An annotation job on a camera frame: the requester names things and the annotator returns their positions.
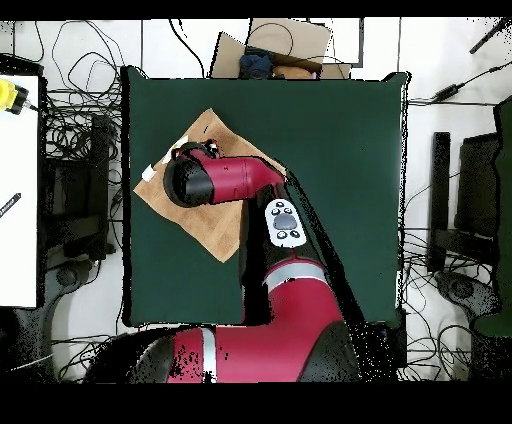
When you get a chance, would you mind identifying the tan towel with white label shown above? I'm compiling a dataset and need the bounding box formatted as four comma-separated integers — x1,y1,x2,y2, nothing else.
132,107,288,264

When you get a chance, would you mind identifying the blue cloth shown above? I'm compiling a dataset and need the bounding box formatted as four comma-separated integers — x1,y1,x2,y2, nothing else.
238,46,276,80

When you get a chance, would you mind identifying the orange cloth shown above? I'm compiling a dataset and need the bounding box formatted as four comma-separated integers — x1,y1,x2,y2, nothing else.
272,64,316,80

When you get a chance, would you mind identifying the dark green table cloth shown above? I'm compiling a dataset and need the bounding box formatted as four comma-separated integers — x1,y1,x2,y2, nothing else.
120,65,411,328

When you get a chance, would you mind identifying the cardboard box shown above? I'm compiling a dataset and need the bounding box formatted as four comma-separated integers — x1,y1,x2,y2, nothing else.
209,17,353,80

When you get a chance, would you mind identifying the white table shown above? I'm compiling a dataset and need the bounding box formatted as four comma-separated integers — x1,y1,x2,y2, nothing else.
0,74,40,308

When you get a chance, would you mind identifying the yellow and black tool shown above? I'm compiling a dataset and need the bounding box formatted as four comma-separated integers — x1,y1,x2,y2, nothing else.
0,78,39,116

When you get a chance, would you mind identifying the black marker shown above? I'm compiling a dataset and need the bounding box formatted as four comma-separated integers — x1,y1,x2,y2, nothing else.
0,192,22,220

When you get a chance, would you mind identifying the black power adapter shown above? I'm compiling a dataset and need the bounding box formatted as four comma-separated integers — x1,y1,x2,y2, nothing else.
430,81,468,104

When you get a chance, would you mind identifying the black box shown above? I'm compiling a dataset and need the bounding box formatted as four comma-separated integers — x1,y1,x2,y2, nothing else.
389,307,408,369

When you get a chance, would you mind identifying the black tripod leg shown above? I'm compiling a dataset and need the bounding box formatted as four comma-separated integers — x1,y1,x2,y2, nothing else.
469,17,512,55

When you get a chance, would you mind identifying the black cable tangle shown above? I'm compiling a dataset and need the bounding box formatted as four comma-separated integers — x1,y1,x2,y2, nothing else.
401,223,495,289
51,335,105,383
37,19,124,163

